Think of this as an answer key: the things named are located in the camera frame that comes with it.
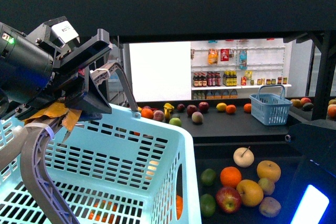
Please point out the dark green lime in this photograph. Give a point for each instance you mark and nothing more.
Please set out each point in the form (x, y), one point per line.
(208, 177)

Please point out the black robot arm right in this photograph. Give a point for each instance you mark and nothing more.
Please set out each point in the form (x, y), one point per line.
(310, 197)

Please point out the small blue basket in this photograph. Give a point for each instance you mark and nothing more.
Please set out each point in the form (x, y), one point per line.
(270, 109)

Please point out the yellow orange fruit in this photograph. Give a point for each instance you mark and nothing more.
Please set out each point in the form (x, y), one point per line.
(250, 192)

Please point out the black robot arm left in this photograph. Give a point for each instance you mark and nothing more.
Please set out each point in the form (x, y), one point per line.
(8, 103)

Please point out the brown kiwi back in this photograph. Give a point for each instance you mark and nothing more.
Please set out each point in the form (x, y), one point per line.
(267, 185)

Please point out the green lime near apple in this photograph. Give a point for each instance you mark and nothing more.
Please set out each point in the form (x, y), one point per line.
(207, 205)

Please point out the light blue shopping basket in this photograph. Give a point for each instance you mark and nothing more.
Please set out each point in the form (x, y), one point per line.
(126, 169)

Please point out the brown kiwi front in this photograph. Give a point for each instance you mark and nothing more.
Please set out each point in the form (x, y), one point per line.
(269, 207)

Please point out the orange tangerine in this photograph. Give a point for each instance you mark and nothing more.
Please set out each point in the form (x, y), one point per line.
(230, 176)

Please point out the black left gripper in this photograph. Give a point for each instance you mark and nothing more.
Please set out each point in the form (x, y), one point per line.
(52, 64)

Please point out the white pear with stem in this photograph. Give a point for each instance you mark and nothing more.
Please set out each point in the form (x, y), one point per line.
(243, 157)

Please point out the far black shelf tray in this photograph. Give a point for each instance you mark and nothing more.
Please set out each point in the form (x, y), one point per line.
(221, 127)

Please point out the black shelf tray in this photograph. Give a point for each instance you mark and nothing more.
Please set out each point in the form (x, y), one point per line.
(219, 156)
(221, 127)

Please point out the grey basket handle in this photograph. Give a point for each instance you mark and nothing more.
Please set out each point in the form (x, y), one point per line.
(45, 180)

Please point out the black upper shelf beam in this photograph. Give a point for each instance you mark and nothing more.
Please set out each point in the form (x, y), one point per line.
(135, 21)

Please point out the brown kiwi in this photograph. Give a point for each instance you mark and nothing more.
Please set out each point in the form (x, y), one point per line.
(269, 207)
(267, 185)

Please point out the red yellow apple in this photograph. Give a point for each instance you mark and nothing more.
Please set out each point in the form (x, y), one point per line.
(228, 199)

